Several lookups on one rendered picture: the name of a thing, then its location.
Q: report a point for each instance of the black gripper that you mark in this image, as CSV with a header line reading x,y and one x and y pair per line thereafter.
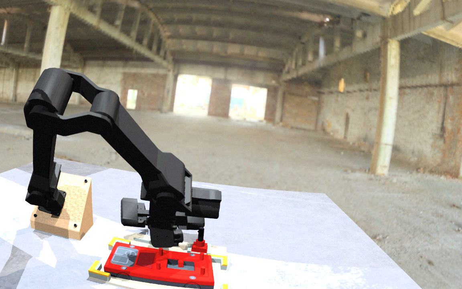
x,y
134,213

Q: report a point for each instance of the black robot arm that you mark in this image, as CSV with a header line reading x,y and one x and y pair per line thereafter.
x,y
166,183

